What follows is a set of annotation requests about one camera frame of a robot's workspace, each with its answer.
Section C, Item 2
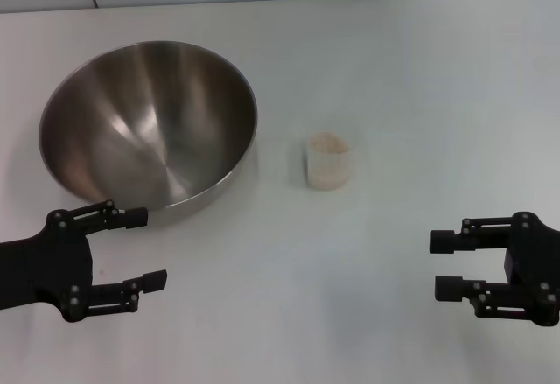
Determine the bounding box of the clear plastic measuring cup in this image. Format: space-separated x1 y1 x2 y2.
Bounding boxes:
291 115 367 192

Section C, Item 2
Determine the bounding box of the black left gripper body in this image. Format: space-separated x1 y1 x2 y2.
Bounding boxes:
0 209 95 325

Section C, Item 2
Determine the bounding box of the stainless steel mixing bowl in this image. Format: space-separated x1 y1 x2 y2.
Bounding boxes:
38 40 259 227

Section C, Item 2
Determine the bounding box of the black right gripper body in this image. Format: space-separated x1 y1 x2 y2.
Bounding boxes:
503 211 560 327

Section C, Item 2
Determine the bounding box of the white rice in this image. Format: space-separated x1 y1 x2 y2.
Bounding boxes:
307 131 352 191

